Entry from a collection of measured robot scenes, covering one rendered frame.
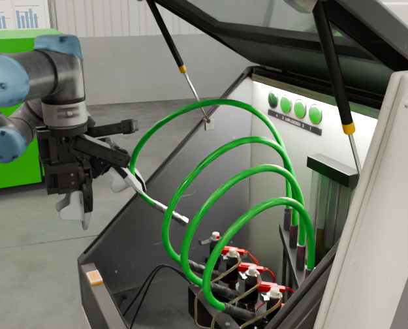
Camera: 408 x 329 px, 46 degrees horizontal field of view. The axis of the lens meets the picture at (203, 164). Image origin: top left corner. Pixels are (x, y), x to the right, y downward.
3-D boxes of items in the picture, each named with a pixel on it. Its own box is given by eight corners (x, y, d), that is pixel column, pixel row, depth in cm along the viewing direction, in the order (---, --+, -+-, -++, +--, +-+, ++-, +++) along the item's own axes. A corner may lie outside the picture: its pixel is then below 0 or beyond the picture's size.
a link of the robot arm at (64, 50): (18, 36, 78) (55, 32, 85) (27, 103, 81) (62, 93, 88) (55, 38, 74) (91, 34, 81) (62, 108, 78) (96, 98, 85)
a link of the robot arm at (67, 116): (80, 94, 88) (91, 103, 81) (82, 118, 90) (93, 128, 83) (38, 98, 85) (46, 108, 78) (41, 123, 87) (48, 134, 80)
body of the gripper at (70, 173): (42, 184, 90) (33, 122, 86) (87, 176, 94) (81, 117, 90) (48, 199, 84) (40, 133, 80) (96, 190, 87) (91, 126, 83)
